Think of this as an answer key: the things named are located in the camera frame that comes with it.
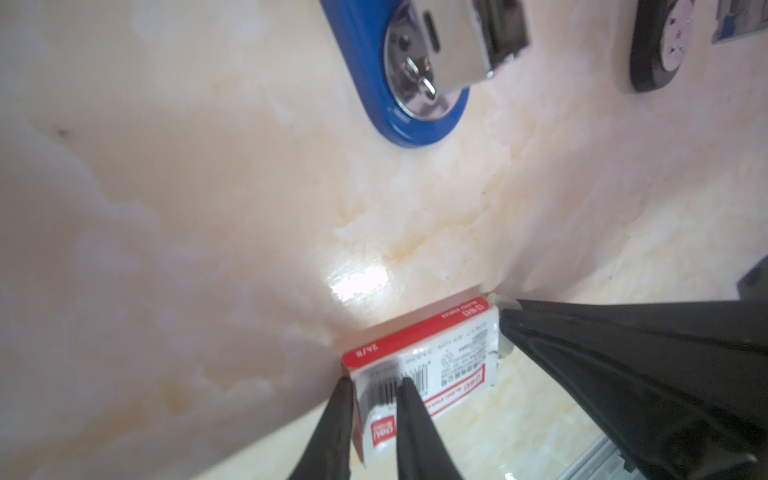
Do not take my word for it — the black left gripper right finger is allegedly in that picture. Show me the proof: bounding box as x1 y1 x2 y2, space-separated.
499 298 768 480

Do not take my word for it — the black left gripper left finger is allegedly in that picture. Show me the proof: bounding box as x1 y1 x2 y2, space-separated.
289 377 462 479

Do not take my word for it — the red white staple box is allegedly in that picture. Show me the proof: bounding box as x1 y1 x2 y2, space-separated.
341 297 499 464

